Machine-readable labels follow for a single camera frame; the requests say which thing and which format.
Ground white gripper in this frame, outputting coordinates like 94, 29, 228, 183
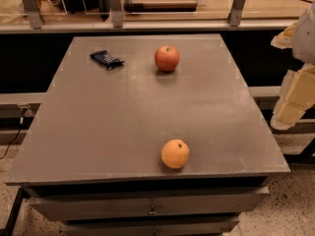
271, 3, 315, 130

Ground red apple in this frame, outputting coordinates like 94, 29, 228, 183
155, 45, 179, 72

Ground dark blue rxbar wrapper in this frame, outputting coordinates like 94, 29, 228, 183
90, 50, 124, 70

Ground orange fruit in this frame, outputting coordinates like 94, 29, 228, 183
160, 140, 190, 169

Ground grey drawer cabinet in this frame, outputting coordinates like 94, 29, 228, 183
7, 34, 288, 236

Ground right metal railing bracket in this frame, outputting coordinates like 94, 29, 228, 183
227, 0, 246, 27

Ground metal railing bracket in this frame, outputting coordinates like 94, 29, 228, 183
109, 0, 124, 28
227, 0, 246, 27
22, 0, 44, 30

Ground middle metal railing bracket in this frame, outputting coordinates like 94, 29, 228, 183
109, 0, 124, 28

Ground metal drawer handle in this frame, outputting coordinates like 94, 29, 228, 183
148, 205, 158, 216

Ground black cable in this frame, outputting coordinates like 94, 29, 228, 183
0, 105, 30, 160

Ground left metal railing bracket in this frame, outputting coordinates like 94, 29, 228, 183
22, 0, 44, 30

